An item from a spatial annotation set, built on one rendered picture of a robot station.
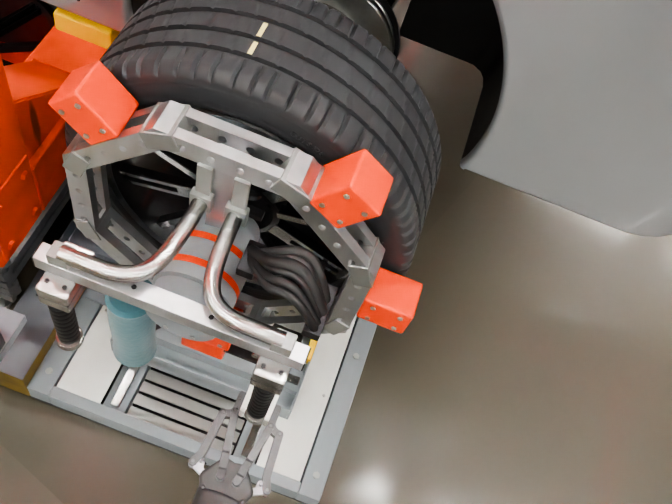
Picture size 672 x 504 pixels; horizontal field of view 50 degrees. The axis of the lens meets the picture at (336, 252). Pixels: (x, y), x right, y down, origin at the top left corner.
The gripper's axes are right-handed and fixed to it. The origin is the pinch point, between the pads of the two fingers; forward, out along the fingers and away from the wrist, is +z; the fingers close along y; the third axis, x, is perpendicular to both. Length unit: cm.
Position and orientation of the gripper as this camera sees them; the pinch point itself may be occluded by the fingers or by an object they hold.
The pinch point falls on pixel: (261, 398)
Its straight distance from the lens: 117.8
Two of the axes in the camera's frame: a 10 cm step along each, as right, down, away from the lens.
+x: 2.1, -4.9, -8.5
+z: 3.1, -7.9, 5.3
